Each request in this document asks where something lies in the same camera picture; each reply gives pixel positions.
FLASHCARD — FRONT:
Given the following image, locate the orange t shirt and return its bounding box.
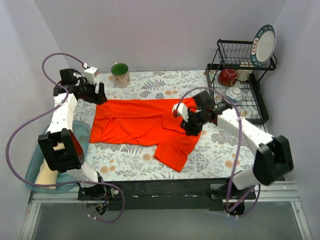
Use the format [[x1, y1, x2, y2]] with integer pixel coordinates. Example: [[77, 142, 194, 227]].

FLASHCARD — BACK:
[[90, 98, 200, 172]]

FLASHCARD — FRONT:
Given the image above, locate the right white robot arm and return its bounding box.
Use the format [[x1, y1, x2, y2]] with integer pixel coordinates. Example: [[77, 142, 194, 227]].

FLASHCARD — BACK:
[[172, 88, 294, 199]]

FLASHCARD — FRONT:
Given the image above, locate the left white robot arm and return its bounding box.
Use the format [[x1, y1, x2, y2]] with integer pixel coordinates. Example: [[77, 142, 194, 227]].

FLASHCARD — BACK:
[[35, 67, 107, 200]]

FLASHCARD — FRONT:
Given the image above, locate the floral green-inside mug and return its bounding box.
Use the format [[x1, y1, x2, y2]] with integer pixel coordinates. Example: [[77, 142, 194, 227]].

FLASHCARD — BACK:
[[111, 62, 131, 88]]

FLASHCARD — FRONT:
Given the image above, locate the blue white porcelain bowl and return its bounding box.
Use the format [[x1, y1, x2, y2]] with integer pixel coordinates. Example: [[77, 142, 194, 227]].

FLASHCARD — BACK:
[[225, 87, 244, 106]]

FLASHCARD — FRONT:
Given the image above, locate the blue plastic tray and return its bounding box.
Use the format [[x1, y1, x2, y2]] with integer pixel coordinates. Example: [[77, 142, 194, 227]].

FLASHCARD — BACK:
[[25, 120, 91, 194]]

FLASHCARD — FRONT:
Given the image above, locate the red bowl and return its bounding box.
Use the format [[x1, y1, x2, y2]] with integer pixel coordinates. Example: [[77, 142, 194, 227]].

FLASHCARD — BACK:
[[218, 68, 238, 86]]

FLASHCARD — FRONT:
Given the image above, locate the cream cup in rack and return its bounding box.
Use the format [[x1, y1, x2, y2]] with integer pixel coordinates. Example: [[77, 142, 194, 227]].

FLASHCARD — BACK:
[[236, 61, 253, 82]]

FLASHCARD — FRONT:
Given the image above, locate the beige rolled cloth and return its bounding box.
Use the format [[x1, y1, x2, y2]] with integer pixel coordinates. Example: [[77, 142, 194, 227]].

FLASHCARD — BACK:
[[34, 158, 59, 190]]

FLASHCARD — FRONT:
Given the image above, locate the white green-rimmed plate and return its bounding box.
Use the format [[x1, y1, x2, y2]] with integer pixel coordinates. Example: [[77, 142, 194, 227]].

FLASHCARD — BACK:
[[250, 24, 277, 67]]

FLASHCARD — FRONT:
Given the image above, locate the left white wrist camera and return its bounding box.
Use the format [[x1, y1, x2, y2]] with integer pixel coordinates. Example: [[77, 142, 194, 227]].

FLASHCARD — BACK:
[[82, 62, 99, 85]]

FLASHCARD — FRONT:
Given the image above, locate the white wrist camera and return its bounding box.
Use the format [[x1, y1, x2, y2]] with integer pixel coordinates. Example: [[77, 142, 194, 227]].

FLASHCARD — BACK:
[[172, 103, 189, 123], [82, 62, 99, 85]]

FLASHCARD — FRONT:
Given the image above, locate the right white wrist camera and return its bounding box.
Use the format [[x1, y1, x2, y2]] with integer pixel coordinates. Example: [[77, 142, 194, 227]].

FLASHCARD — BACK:
[[172, 103, 189, 123]]

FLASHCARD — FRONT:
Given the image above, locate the black wire dish rack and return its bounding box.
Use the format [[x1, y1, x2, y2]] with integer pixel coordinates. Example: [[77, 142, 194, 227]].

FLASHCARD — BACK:
[[205, 39, 278, 125]]

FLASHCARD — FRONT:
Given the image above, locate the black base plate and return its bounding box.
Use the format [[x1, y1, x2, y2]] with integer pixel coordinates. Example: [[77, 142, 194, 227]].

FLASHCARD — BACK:
[[77, 177, 257, 212]]

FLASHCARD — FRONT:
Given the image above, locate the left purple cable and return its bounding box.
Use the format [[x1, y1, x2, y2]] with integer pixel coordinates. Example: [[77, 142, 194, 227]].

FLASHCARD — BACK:
[[5, 52, 126, 224]]

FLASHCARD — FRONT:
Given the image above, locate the purple cable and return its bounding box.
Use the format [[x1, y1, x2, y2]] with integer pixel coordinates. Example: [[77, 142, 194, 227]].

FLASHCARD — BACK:
[[5, 52, 126, 224], [174, 86, 261, 218]]

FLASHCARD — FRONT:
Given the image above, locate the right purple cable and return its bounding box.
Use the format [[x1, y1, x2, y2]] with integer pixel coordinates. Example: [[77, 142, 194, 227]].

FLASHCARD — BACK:
[[174, 86, 261, 218]]

